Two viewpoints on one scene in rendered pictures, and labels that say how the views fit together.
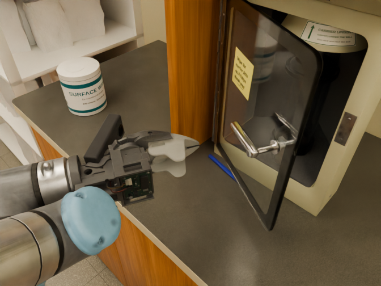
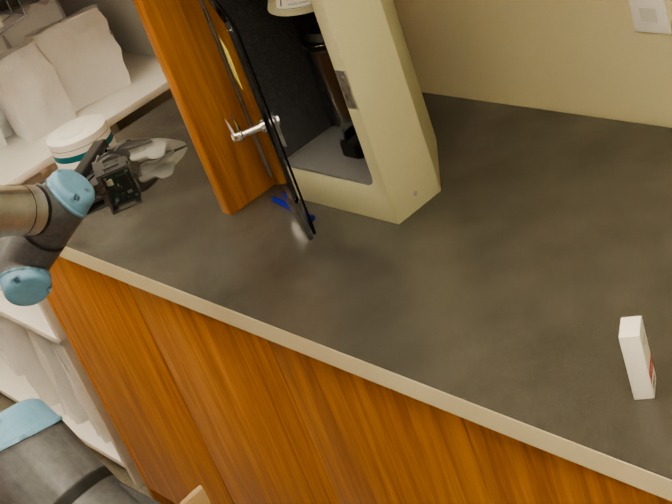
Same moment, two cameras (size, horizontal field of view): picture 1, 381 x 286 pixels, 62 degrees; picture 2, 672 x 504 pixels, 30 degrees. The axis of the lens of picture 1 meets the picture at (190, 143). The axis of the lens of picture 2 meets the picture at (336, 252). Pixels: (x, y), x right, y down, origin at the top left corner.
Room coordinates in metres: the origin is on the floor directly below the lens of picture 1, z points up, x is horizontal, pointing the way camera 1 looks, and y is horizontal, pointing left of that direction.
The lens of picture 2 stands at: (-1.39, -0.61, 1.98)
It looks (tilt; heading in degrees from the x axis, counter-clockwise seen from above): 29 degrees down; 13
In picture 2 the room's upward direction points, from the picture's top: 21 degrees counter-clockwise
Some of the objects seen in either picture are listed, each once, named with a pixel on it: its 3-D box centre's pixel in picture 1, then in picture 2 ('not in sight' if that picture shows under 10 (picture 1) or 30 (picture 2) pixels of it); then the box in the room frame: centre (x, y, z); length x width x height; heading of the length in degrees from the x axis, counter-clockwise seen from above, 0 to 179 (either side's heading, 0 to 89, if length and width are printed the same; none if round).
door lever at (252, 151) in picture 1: (252, 137); (243, 124); (0.43, -0.11, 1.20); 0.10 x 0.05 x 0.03; 19
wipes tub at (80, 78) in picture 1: (83, 86); (90, 160); (0.90, 0.35, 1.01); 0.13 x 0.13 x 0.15
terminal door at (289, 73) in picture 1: (248, 116); (253, 108); (0.51, -0.12, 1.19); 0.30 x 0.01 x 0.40; 19
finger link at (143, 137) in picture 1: (145, 144); (128, 154); (0.39, 0.07, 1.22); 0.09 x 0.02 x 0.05; 109
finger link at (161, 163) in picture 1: (176, 163); (165, 168); (0.38, 0.02, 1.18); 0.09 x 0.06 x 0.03; 109
